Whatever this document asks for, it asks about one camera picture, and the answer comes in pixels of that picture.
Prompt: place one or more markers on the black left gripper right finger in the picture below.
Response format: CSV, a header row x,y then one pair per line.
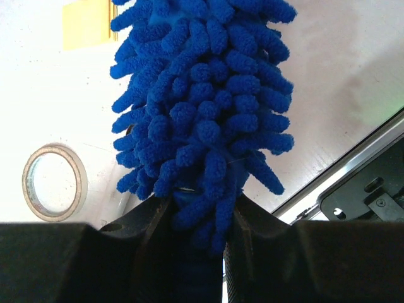
x,y
267,260

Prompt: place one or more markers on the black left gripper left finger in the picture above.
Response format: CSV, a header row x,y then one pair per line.
x,y
128,260

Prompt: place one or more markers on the blue microfibre duster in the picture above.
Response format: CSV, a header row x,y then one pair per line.
x,y
205,101

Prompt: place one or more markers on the masking tape roll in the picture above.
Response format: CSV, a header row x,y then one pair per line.
x,y
80,183

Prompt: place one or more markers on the yellow sticky note pad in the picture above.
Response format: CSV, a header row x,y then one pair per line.
x,y
87,24

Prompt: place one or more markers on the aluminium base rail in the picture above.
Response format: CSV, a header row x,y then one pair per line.
x,y
365,184

